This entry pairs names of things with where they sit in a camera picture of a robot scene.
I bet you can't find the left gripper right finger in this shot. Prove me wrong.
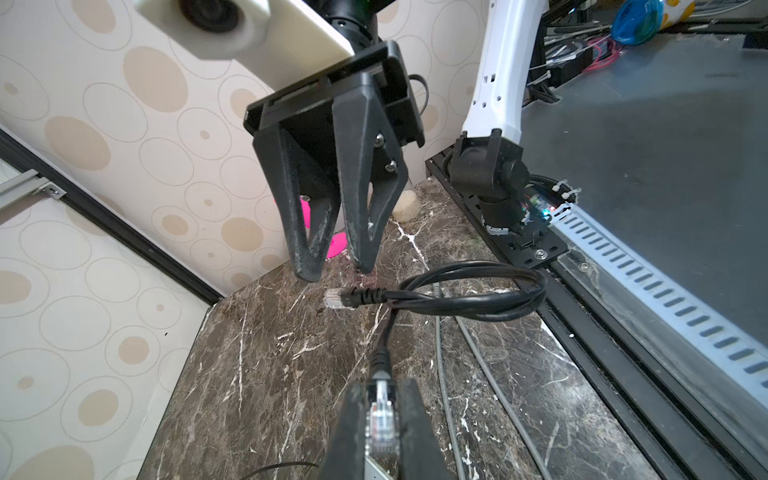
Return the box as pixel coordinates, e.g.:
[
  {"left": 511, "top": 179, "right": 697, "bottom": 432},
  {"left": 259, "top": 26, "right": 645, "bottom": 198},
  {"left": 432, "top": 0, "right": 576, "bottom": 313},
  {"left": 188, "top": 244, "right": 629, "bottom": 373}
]
[{"left": 398, "top": 378, "right": 452, "bottom": 480}]

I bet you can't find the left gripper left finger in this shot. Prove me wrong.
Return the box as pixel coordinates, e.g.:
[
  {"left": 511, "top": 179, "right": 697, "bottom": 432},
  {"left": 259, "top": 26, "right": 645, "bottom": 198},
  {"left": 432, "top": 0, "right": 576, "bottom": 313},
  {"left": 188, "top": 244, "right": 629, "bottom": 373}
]
[{"left": 316, "top": 382, "right": 367, "bottom": 480}]

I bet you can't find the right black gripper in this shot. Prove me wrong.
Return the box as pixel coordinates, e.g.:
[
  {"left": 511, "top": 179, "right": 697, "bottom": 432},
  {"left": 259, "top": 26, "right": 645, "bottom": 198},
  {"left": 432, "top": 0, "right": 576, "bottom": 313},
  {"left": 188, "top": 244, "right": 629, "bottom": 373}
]
[{"left": 243, "top": 40, "right": 425, "bottom": 282}]

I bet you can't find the black cable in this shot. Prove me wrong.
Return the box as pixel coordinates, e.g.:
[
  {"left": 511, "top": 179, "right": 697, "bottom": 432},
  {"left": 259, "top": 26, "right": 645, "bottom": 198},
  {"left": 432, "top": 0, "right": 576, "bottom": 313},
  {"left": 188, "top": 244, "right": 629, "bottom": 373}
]
[{"left": 323, "top": 260, "right": 548, "bottom": 469}]

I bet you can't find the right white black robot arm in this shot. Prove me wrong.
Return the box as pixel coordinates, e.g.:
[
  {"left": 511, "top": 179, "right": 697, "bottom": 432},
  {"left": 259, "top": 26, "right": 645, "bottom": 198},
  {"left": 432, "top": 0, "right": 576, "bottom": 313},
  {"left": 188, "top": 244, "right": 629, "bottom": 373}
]
[{"left": 244, "top": 1, "right": 546, "bottom": 282}]

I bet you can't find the pink plastic goblet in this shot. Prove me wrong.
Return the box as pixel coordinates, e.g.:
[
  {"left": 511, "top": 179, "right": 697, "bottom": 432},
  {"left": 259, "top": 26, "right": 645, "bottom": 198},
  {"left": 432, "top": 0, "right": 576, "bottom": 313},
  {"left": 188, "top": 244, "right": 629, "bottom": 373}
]
[{"left": 298, "top": 197, "right": 349, "bottom": 260}]

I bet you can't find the black front rail base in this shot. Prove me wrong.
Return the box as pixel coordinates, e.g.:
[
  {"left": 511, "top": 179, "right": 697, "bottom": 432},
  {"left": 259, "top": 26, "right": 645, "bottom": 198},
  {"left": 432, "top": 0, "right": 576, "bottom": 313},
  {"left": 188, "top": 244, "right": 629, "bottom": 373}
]
[{"left": 424, "top": 149, "right": 768, "bottom": 480}]

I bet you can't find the left diagonal aluminium frame bar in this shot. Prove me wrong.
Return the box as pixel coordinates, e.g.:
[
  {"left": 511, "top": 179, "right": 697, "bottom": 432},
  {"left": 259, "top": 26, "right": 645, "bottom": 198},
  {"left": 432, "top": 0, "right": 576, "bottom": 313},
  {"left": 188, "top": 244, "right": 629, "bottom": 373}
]
[{"left": 0, "top": 169, "right": 67, "bottom": 211}]

